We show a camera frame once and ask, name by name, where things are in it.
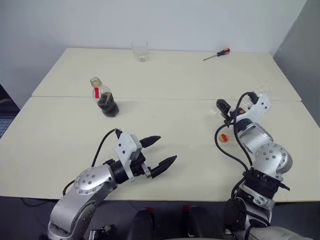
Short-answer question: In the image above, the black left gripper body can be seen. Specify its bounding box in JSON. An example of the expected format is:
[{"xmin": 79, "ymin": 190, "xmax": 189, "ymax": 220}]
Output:
[{"xmin": 129, "ymin": 150, "xmax": 154, "ymax": 180}]

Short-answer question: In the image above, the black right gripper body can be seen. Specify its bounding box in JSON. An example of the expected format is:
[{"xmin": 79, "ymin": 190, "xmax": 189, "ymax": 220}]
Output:
[{"xmin": 228, "ymin": 105, "xmax": 248, "ymax": 121}]

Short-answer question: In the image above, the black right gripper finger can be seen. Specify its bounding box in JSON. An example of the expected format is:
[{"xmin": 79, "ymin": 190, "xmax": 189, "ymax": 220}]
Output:
[{"xmin": 216, "ymin": 99, "xmax": 231, "ymax": 118}]

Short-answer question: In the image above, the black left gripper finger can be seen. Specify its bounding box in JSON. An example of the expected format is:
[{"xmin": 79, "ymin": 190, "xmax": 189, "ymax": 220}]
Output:
[
  {"xmin": 150, "ymin": 154, "xmax": 178, "ymax": 179},
  {"xmin": 138, "ymin": 135, "xmax": 162, "ymax": 149}
]

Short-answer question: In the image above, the plastic bottle with dark liquid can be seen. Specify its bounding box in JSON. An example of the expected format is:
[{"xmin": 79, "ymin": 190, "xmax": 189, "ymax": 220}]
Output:
[{"xmin": 89, "ymin": 76, "xmax": 120, "ymax": 118}]

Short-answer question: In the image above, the red and black screwdriver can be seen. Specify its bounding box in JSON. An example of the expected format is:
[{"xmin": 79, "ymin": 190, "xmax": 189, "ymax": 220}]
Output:
[{"xmin": 202, "ymin": 47, "xmax": 231, "ymax": 62}]

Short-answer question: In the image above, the dark rounded shape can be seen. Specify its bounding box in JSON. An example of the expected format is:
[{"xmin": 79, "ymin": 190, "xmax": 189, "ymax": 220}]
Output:
[{"xmin": 126, "ymin": 206, "xmax": 156, "ymax": 240}]

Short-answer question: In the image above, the clear plastic cup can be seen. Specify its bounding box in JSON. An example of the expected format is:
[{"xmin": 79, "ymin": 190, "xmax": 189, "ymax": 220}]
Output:
[{"xmin": 131, "ymin": 39, "xmax": 149, "ymax": 63}]

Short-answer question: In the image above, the dark furniture piece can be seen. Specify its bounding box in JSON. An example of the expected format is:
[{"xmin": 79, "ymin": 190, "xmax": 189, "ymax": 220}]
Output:
[{"xmin": 0, "ymin": 83, "xmax": 21, "ymax": 140}]

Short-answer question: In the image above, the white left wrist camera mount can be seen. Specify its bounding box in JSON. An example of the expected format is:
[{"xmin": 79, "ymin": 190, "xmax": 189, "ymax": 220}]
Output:
[{"xmin": 115, "ymin": 133, "xmax": 145, "ymax": 180}]

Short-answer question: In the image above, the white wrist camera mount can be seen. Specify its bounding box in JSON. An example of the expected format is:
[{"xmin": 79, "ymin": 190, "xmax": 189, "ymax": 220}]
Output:
[
  {"xmin": 236, "ymin": 92, "xmax": 273, "ymax": 120},
  {"xmin": 115, "ymin": 133, "xmax": 145, "ymax": 180}
]

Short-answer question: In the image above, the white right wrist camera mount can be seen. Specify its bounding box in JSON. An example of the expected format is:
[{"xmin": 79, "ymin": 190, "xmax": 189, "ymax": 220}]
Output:
[{"xmin": 236, "ymin": 92, "xmax": 273, "ymax": 120}]

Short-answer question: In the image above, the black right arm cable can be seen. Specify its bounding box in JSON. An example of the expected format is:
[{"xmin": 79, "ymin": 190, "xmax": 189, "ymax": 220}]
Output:
[{"xmin": 213, "ymin": 91, "xmax": 259, "ymax": 176}]

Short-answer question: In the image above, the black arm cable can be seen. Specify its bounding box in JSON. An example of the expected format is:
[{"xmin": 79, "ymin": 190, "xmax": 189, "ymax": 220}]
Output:
[
  {"xmin": 62, "ymin": 128, "xmax": 123, "ymax": 196},
  {"xmin": 213, "ymin": 91, "xmax": 259, "ymax": 176}
]

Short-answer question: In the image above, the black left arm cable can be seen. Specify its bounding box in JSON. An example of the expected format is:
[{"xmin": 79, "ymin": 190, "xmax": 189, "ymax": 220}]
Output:
[{"xmin": 62, "ymin": 128, "xmax": 123, "ymax": 196}]

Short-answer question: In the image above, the thin black cable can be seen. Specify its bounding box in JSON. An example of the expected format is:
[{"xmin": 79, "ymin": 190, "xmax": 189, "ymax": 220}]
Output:
[{"xmin": 20, "ymin": 197, "xmax": 55, "ymax": 208}]

